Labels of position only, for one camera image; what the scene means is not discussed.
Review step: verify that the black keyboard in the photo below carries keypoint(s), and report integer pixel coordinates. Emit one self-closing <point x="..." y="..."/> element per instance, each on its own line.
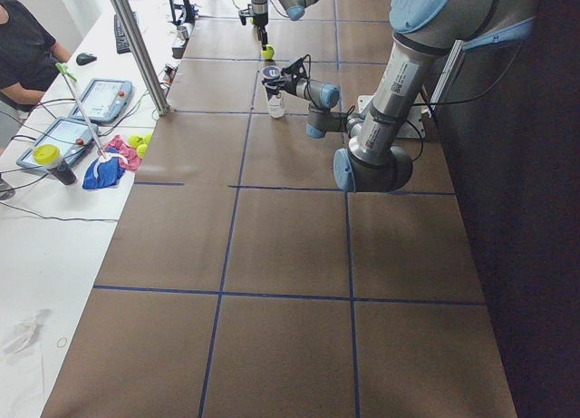
<point x="121" y="40"/>

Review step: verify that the near blue teach pendant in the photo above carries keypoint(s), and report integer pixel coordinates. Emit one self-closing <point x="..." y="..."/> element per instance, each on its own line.
<point x="70" y="136"/>

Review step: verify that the aluminium frame post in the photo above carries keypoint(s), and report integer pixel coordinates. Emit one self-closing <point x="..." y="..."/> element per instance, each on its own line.
<point x="122" y="9"/>

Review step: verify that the seated person in black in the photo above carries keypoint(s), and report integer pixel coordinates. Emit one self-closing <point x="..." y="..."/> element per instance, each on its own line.
<point x="29" y="54"/>

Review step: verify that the cup with yellow lid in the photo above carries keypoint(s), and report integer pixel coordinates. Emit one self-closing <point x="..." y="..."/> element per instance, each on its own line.
<point x="50" y="157"/>

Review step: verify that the black computer mouse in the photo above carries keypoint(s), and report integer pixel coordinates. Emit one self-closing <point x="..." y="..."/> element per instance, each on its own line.
<point x="85" y="58"/>

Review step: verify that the spare tennis ball on desk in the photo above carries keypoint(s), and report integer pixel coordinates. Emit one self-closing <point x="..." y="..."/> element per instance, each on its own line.
<point x="135" y="141"/>

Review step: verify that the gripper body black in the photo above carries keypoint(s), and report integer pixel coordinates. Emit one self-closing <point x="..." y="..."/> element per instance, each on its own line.
<point x="287" y="85"/>
<point x="259" y="19"/>

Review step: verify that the blue teach pendant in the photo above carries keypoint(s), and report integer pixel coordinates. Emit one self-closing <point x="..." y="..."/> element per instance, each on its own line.
<point x="104" y="99"/>
<point x="70" y="136"/>

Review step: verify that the small metal cup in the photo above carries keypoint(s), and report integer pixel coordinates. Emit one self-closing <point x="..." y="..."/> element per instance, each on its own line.
<point x="183" y="32"/>

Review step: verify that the green handled grabber stick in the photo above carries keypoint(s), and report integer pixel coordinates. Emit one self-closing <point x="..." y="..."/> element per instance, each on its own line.
<point x="62" y="68"/>

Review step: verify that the far blue teach pendant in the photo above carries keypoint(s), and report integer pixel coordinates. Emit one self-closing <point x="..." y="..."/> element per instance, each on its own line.
<point x="104" y="99"/>

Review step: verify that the yellow tennis ball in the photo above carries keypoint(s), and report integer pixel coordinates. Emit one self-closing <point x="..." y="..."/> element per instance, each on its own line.
<point x="268" y="52"/>

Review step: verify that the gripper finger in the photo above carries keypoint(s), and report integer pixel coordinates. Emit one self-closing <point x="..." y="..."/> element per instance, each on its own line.
<point x="262" y="36"/>

